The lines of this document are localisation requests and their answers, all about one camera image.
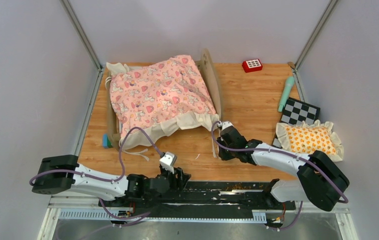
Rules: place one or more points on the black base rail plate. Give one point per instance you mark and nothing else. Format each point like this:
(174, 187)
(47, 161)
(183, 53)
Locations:
(206, 200)

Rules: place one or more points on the orange duck print pillow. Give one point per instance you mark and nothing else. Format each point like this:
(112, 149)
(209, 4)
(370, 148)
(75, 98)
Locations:
(306, 139)

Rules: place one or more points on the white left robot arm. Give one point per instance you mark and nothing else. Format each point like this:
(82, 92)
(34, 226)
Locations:
(63, 173)

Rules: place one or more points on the mint green massager wand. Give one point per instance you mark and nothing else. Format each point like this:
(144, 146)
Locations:
(289, 83)

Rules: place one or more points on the blue green grey block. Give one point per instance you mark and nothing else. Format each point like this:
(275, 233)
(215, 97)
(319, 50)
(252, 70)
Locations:
(106, 144)

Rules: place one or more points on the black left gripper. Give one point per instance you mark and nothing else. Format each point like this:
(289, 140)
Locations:
(179, 183)

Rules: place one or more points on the black and silver chessboard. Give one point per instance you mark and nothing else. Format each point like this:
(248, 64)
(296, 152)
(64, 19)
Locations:
(296, 111)

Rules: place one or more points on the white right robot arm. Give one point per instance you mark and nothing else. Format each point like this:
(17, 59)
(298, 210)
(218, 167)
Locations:
(320, 181)

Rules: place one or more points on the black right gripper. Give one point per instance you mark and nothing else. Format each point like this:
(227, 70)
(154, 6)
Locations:
(223, 156)

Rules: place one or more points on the red white grid block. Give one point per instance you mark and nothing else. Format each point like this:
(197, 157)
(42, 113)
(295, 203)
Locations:
(253, 65)

